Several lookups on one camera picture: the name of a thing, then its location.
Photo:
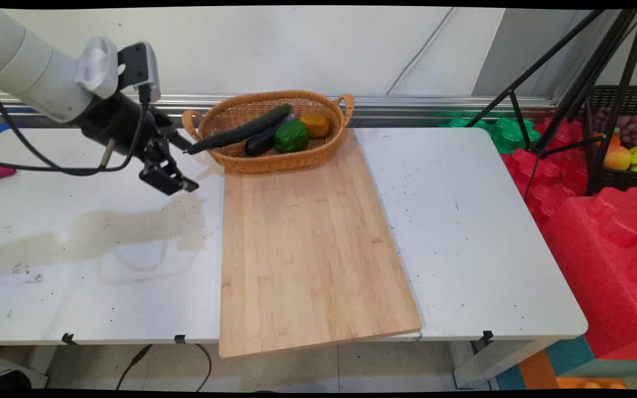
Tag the small red foam mat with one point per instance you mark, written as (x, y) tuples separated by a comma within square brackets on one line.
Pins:
[(545, 177)]

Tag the green bell pepper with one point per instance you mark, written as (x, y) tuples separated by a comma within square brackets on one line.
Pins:
[(292, 136)]

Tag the large red foam mat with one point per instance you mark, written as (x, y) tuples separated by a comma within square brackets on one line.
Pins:
[(600, 265)]

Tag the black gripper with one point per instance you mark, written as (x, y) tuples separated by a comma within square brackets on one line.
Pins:
[(116, 124)]

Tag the orange bell pepper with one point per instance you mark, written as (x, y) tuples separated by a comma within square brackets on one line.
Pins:
[(317, 125)]

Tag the dark purple eggplant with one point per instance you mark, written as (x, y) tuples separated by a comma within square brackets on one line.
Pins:
[(257, 143)]

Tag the orange yellow mango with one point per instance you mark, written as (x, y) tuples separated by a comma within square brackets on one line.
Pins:
[(617, 158)]

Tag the dark green cucumber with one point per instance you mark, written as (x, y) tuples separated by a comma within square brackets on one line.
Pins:
[(238, 132)]

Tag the grey stand base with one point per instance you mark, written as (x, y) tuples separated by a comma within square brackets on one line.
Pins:
[(9, 373)]

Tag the black table clip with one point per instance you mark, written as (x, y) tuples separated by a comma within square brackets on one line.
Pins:
[(179, 339), (68, 338), (487, 335)]

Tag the white table leg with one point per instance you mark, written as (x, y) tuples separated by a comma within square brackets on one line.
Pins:
[(490, 365)]

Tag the black tripod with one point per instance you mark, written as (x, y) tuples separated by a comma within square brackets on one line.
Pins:
[(586, 77)]

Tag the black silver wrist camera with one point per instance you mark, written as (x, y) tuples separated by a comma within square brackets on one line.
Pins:
[(140, 66)]

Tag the black plastic crate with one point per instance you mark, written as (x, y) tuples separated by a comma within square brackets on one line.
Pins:
[(622, 179)]

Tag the wooden cutting board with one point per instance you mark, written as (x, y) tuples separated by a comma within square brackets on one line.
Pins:
[(307, 249)]

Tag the woven wicker basket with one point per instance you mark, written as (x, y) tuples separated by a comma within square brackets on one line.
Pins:
[(263, 161)]

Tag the purple grape bunch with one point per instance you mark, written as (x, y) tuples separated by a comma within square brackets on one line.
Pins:
[(631, 128)]

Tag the green foam mat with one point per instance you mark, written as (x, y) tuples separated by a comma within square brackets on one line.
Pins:
[(506, 135)]

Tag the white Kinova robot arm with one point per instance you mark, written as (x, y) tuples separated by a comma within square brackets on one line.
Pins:
[(25, 61)]

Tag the aluminium wall rail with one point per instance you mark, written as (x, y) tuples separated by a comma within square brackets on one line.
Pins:
[(434, 104)]

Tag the teal orange floor mat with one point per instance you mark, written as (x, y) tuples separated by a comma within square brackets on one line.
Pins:
[(567, 359)]

